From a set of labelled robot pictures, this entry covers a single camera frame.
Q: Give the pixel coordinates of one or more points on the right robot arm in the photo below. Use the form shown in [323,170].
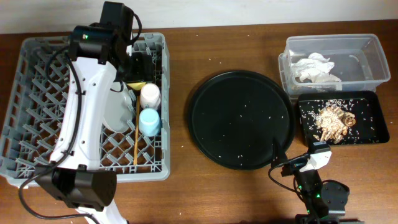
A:
[324,200]

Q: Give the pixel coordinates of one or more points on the white napkin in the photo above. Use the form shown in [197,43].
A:
[315,68]

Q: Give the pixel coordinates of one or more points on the grey plate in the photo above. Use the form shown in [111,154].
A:
[117,111]

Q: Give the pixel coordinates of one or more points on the food scraps pile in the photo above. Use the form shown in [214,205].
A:
[334,124]

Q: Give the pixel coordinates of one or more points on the clear plastic bin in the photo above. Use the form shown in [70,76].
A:
[360,63]

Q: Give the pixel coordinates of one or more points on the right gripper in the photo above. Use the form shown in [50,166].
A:
[289,165]

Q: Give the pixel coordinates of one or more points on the black rectangular tray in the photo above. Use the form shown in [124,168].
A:
[370,127]

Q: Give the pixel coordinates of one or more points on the pink cup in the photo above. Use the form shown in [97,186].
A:
[150,96]

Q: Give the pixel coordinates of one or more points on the yellow bowl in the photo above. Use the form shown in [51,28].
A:
[136,86]

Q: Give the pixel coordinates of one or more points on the grey dishwasher rack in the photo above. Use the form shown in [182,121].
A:
[35,111]

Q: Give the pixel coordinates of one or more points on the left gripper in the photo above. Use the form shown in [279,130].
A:
[145,68]

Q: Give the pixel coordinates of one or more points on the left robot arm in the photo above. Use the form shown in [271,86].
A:
[97,57]

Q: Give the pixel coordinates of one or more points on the blue cup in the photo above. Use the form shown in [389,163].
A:
[149,122]

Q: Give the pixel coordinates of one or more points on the round black tray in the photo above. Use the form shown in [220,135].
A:
[233,117]

